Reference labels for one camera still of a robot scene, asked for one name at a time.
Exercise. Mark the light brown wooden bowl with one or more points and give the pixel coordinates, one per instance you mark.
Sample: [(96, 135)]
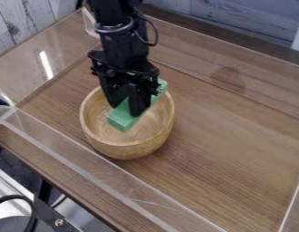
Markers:
[(125, 145)]

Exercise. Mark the black table leg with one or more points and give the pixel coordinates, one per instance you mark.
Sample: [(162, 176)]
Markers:
[(45, 191)]

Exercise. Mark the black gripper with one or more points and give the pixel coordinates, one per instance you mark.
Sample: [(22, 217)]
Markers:
[(122, 67)]

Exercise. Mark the green rectangular block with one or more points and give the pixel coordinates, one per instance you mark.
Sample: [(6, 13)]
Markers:
[(120, 118)]

